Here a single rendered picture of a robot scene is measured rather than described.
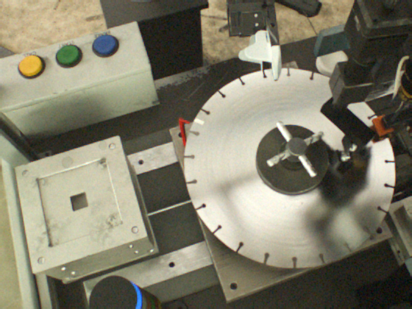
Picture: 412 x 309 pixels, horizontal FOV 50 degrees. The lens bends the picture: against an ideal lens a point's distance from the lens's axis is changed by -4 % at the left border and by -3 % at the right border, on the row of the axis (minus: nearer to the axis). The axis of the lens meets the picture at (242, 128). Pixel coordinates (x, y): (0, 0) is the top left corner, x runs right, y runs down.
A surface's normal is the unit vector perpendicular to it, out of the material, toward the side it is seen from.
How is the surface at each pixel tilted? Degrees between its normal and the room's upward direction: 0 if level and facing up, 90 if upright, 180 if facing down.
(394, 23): 45
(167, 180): 0
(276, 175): 5
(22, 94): 0
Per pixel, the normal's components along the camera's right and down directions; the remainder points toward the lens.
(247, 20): 0.09, 0.13
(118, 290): 0.04, -0.42
